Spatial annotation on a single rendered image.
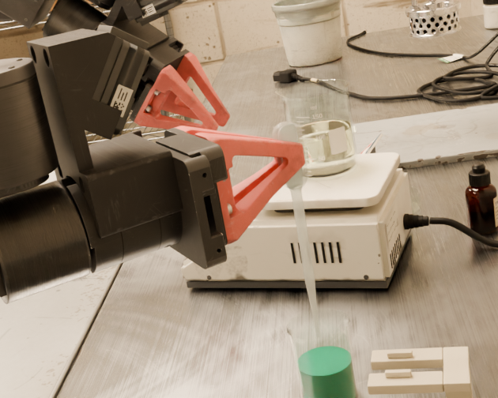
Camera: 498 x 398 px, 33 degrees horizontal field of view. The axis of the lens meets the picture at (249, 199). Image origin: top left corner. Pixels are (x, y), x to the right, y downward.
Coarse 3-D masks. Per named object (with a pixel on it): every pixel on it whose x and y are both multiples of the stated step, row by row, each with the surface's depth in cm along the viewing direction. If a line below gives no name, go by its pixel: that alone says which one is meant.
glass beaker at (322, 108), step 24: (288, 96) 79; (312, 96) 81; (336, 96) 75; (288, 120) 77; (312, 120) 75; (336, 120) 76; (312, 144) 76; (336, 144) 76; (312, 168) 77; (336, 168) 77
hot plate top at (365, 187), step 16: (368, 160) 81; (384, 160) 80; (400, 160) 81; (352, 176) 77; (368, 176) 77; (384, 176) 76; (288, 192) 76; (304, 192) 76; (320, 192) 75; (336, 192) 74; (352, 192) 74; (368, 192) 73; (384, 192) 74; (272, 208) 75; (288, 208) 75; (304, 208) 74
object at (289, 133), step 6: (276, 126) 54; (276, 132) 54; (282, 132) 54; (288, 132) 54; (294, 132) 54; (276, 138) 54; (282, 138) 54; (288, 138) 54; (294, 138) 54; (282, 162) 54; (300, 168) 55; (300, 174) 55; (294, 180) 55
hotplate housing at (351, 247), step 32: (256, 224) 76; (288, 224) 75; (320, 224) 74; (352, 224) 73; (384, 224) 72; (416, 224) 79; (256, 256) 77; (288, 256) 76; (320, 256) 75; (352, 256) 74; (384, 256) 73
